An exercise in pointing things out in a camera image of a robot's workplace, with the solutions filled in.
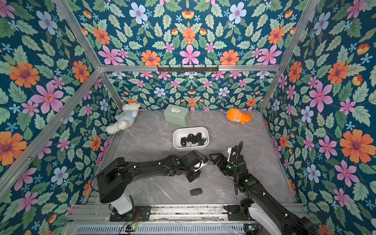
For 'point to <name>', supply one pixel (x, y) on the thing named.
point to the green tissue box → (176, 115)
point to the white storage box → (179, 138)
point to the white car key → (196, 143)
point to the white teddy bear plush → (125, 119)
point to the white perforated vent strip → (161, 229)
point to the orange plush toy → (235, 115)
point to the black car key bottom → (197, 191)
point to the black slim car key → (202, 141)
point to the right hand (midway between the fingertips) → (213, 159)
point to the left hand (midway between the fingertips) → (199, 173)
